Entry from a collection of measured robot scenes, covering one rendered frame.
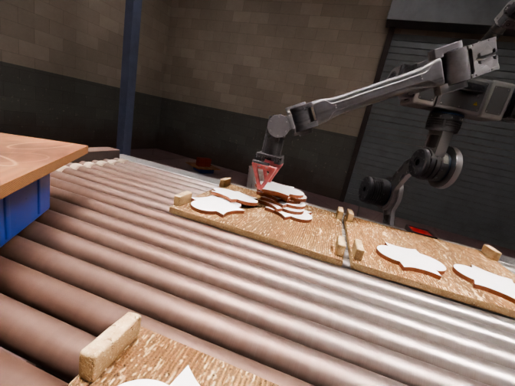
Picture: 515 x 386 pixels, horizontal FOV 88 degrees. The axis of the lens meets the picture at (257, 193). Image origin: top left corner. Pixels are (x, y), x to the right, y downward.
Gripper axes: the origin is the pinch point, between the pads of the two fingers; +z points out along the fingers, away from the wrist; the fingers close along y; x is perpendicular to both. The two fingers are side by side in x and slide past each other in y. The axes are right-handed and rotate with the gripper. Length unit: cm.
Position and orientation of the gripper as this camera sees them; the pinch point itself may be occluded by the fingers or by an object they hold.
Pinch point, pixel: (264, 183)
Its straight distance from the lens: 80.6
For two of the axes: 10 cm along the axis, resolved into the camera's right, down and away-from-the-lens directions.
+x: 9.5, 2.6, -1.8
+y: -2.4, 2.0, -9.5
